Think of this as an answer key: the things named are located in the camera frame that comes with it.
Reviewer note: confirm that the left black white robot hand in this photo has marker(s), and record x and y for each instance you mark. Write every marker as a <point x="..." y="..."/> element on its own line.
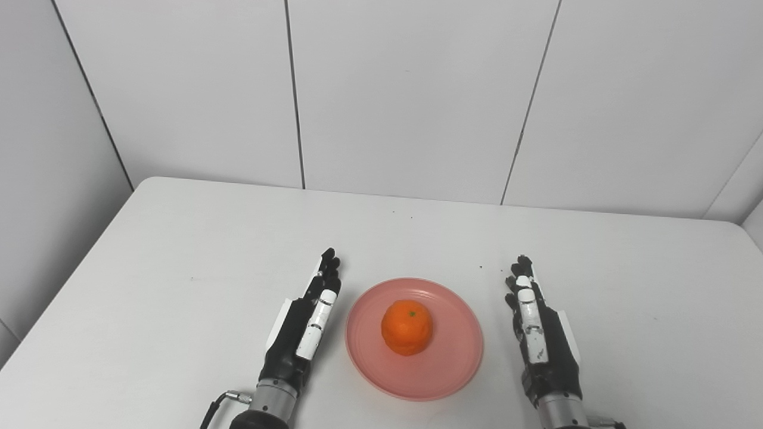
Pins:
<point x="292" y="345"/>

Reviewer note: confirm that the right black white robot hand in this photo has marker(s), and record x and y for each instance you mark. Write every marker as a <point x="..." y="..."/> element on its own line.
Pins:
<point x="551" y="354"/>

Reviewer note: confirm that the orange fruit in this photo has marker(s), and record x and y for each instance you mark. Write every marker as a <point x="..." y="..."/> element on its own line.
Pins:
<point x="407" y="328"/>

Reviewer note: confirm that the pink round plate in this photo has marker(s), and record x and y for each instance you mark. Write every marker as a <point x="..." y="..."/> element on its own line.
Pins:
<point x="417" y="372"/>

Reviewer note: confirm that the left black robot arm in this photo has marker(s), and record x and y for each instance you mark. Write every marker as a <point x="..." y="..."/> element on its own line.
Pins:
<point x="268" y="411"/>

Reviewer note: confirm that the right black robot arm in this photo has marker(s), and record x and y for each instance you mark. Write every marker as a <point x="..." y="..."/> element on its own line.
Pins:
<point x="563" y="414"/>

